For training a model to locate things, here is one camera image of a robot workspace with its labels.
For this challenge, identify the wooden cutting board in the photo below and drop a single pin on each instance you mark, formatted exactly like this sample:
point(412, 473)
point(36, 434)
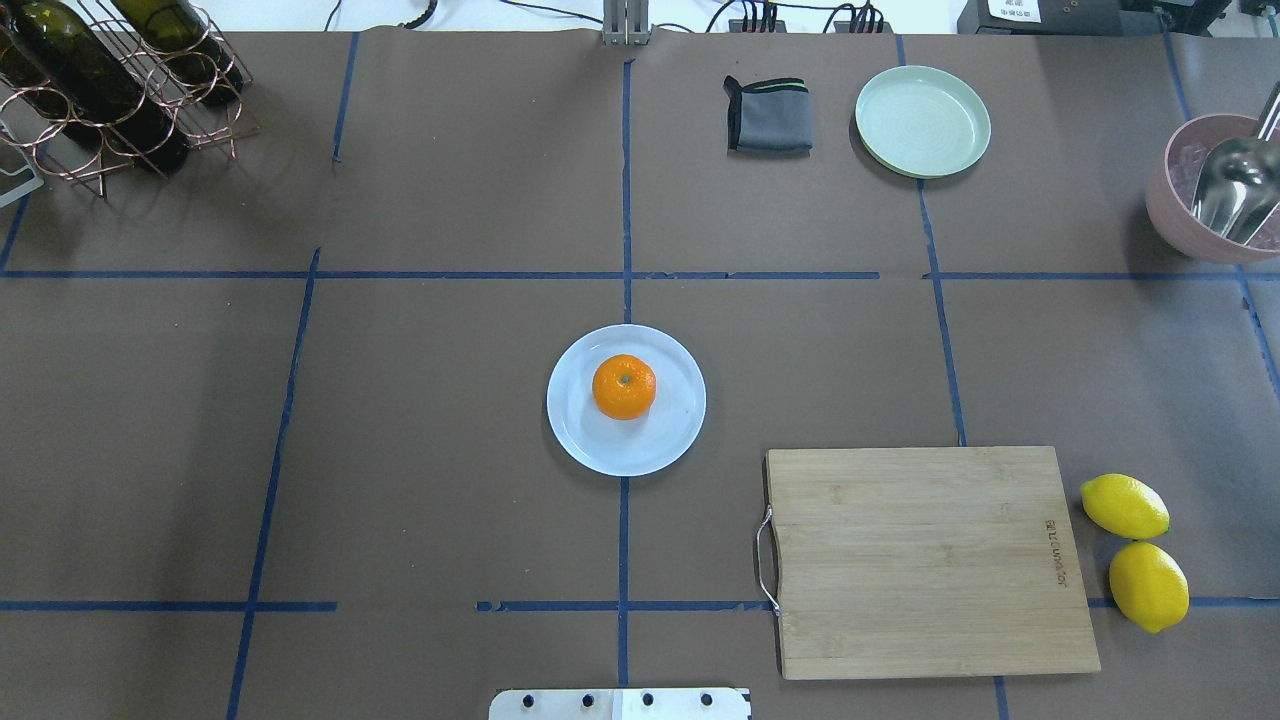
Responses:
point(925, 562)

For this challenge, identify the black power strip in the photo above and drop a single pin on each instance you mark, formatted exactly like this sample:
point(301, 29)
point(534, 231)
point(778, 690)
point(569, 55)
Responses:
point(763, 18)

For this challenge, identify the pink bowl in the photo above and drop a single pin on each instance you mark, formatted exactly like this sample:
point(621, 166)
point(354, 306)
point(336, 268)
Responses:
point(1170, 189)

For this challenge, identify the dark wine bottle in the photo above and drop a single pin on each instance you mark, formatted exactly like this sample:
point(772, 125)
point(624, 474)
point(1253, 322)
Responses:
point(187, 47)
point(63, 46)

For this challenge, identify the dark wine bottle middle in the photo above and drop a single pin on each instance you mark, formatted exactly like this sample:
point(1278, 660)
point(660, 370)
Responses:
point(187, 47)

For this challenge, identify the dark wine bottle front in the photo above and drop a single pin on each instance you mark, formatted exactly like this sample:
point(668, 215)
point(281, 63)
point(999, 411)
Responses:
point(63, 46)

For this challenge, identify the light blue plate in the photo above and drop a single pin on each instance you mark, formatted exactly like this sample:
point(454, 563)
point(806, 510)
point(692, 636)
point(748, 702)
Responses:
point(633, 447)

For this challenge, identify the grey folded cloth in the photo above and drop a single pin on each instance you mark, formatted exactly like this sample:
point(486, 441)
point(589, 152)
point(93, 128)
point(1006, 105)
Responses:
point(772, 117)

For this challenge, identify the copper wire bottle rack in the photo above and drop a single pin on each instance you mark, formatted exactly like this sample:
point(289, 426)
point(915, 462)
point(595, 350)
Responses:
point(65, 146)

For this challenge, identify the yellow lemon far one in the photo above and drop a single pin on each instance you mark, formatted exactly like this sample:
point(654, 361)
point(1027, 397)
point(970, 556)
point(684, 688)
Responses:
point(1148, 586)

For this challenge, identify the aluminium frame post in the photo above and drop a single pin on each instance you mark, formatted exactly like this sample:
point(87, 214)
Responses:
point(626, 23)

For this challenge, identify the orange fruit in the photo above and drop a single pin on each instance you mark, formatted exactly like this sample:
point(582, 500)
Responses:
point(624, 387)

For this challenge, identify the white wire cup rack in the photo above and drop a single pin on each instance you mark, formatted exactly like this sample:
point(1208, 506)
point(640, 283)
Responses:
point(19, 176)

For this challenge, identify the light green plate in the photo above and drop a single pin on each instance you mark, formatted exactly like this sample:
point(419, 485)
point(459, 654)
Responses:
point(922, 122)

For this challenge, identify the yellow lemon near board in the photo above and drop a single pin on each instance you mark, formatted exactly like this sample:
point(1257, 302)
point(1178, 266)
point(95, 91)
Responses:
point(1125, 506)

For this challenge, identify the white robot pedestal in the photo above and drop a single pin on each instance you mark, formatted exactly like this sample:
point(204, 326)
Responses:
point(623, 703)

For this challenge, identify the metal scoop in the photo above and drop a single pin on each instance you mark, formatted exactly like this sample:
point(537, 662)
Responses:
point(1238, 184)

